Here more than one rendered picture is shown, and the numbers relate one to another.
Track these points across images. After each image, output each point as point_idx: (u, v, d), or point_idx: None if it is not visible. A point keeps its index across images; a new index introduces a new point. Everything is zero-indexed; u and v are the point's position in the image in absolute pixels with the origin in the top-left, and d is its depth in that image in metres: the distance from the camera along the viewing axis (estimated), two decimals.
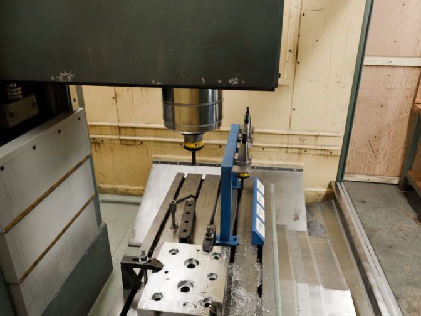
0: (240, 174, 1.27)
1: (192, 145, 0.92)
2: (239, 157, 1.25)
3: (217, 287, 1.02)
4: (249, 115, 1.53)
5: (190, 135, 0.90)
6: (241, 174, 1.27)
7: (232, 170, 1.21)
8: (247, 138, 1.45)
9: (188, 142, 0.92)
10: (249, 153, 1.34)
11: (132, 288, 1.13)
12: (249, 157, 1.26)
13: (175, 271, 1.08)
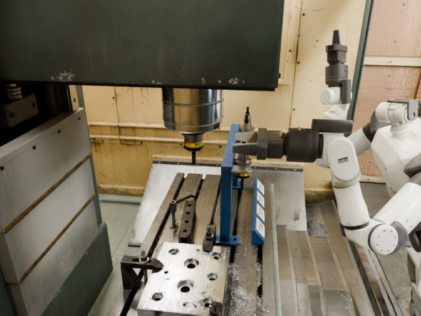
0: (240, 174, 1.27)
1: (192, 145, 0.92)
2: (239, 157, 1.25)
3: (217, 287, 1.02)
4: (249, 115, 1.53)
5: (190, 135, 0.90)
6: (241, 174, 1.27)
7: (232, 170, 1.21)
8: None
9: (188, 142, 0.92)
10: None
11: (132, 288, 1.13)
12: (249, 157, 1.26)
13: (175, 271, 1.08)
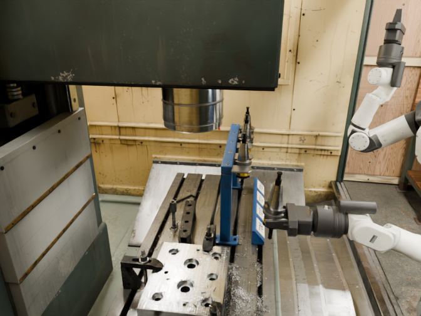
0: (240, 174, 1.27)
1: None
2: (239, 157, 1.25)
3: (217, 287, 1.02)
4: (249, 115, 1.53)
5: (273, 216, 0.97)
6: (241, 174, 1.27)
7: (232, 170, 1.21)
8: (247, 138, 1.45)
9: None
10: (249, 153, 1.34)
11: (132, 288, 1.13)
12: (249, 157, 1.26)
13: (175, 271, 1.08)
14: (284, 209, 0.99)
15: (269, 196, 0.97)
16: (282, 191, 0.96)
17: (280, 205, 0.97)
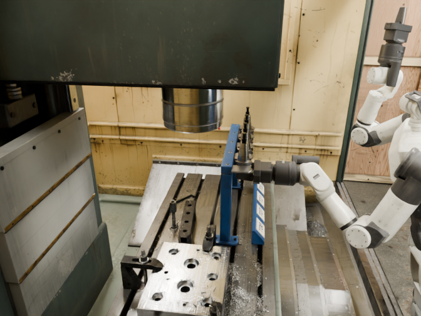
0: None
1: None
2: (239, 157, 1.25)
3: (217, 287, 1.02)
4: (249, 115, 1.53)
5: None
6: None
7: (232, 170, 1.21)
8: None
9: None
10: (249, 153, 1.34)
11: (132, 288, 1.13)
12: (249, 157, 1.26)
13: (175, 271, 1.08)
14: (252, 150, 1.37)
15: (240, 142, 1.36)
16: (249, 136, 1.34)
17: (248, 147, 1.35)
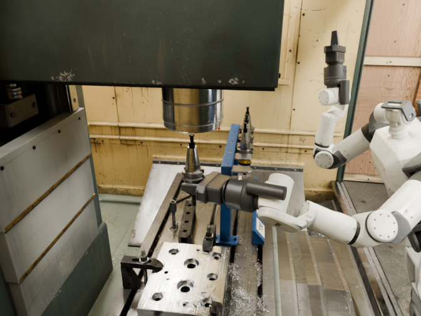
0: None
1: (245, 162, 1.37)
2: (185, 165, 0.96)
3: (217, 287, 1.02)
4: (249, 115, 1.53)
5: None
6: None
7: (232, 170, 1.21)
8: None
9: (242, 160, 1.36)
10: (249, 153, 1.34)
11: (132, 288, 1.13)
12: (198, 167, 0.96)
13: (175, 271, 1.08)
14: (252, 150, 1.37)
15: (240, 142, 1.36)
16: (249, 136, 1.34)
17: (248, 147, 1.35)
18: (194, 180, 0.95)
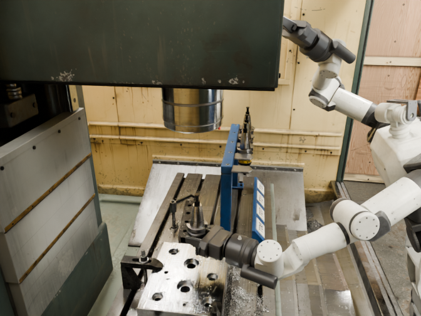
0: None
1: (245, 162, 1.37)
2: (190, 220, 1.04)
3: (217, 287, 1.02)
4: (249, 115, 1.53)
5: None
6: None
7: (232, 170, 1.21)
8: None
9: (242, 160, 1.36)
10: (249, 153, 1.34)
11: (132, 288, 1.13)
12: (202, 223, 1.03)
13: (175, 271, 1.08)
14: (252, 150, 1.37)
15: (240, 142, 1.36)
16: (249, 136, 1.34)
17: (248, 147, 1.35)
18: (197, 234, 1.03)
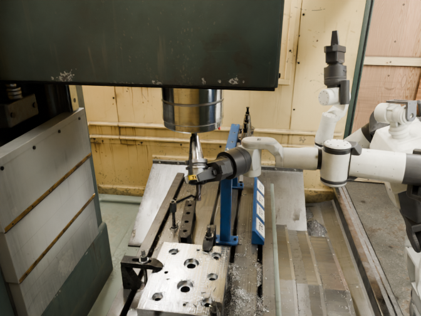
0: None
1: None
2: (195, 153, 0.97)
3: (217, 287, 1.02)
4: (249, 115, 1.53)
5: None
6: None
7: None
8: None
9: None
10: None
11: (132, 288, 1.13)
12: (202, 155, 1.00)
13: (175, 271, 1.08)
14: None
15: (240, 142, 1.36)
16: (249, 136, 1.34)
17: None
18: (207, 165, 0.98)
